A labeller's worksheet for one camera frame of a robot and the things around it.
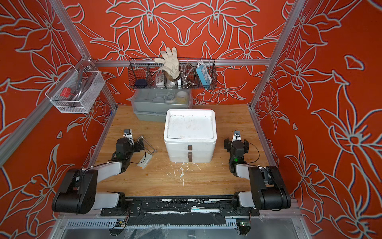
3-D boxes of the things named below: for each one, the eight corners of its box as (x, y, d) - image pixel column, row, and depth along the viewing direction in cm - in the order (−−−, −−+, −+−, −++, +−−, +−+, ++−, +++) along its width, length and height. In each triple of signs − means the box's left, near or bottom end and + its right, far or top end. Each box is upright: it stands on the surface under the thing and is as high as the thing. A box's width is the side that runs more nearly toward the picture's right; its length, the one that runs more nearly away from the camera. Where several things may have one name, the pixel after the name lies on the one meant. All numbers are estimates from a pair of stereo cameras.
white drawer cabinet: (167, 163, 90) (160, 141, 70) (170, 135, 104) (165, 109, 83) (213, 163, 90) (219, 141, 70) (209, 135, 104) (214, 109, 83)
